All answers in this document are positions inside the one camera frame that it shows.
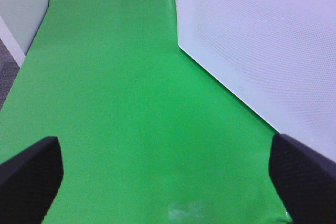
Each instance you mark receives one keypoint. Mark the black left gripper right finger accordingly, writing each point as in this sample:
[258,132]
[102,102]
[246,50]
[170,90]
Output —
[303,179]

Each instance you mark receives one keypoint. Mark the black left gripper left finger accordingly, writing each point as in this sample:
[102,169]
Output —
[30,182]

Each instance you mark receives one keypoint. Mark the white microwave door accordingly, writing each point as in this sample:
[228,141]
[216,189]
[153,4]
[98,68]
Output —
[277,56]

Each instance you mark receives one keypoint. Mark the green table cloth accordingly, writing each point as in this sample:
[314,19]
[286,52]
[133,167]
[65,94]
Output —
[147,134]

